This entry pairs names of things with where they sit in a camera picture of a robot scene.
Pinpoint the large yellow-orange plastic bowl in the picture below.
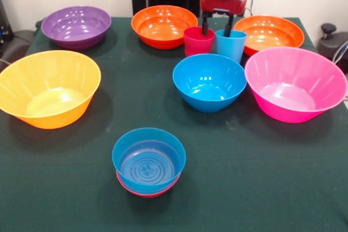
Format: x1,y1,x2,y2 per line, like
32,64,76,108
0,49,102,130

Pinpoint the black equipment box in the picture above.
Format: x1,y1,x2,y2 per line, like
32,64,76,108
0,0,14,56

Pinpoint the small translucent blue bowl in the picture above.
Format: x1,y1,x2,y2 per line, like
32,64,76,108
111,127,187,195

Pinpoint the orange plastic bowl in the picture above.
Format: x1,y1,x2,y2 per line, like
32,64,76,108
130,5,199,50
233,15,305,57

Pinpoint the opaque blue plastic bowl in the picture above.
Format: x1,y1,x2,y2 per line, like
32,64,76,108
172,53,247,113

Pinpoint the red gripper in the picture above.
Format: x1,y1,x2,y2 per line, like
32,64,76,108
200,0,248,38

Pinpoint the purple plastic bowl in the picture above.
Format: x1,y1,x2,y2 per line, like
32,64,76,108
40,5,112,51

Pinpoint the black round equipment with knob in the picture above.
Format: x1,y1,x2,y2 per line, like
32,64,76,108
316,23,348,75

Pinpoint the small red plastic bowl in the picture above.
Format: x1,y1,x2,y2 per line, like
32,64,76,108
116,171,182,199

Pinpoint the blue plastic cup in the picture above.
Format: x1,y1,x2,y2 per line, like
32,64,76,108
215,29,248,64

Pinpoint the red plastic cup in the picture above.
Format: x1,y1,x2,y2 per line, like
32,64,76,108
183,26,216,58

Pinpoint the large pink plastic bowl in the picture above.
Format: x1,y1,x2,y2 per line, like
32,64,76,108
244,47,348,123

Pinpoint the dark green tablecloth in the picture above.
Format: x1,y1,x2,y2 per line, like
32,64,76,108
0,16,348,232

